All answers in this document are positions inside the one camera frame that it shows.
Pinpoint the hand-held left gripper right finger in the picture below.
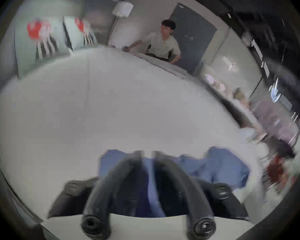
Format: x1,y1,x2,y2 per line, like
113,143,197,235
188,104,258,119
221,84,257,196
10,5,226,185
152,151,249,238

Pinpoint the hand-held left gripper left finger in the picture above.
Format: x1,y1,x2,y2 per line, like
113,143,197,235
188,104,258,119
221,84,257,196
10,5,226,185
48,151,145,237

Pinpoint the blue garment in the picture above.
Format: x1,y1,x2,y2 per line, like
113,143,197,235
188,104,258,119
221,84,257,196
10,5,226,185
98,146,250,217

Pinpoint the bed with white sheet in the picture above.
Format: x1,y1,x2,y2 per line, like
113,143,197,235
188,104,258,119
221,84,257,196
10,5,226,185
0,45,268,224

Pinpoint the pale green printed pillow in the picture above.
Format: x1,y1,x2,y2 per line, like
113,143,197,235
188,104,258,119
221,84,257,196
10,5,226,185
14,16,71,79
63,16,98,51

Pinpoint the white floor lamp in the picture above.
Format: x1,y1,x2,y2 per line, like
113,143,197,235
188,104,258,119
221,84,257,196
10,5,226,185
107,1,134,47

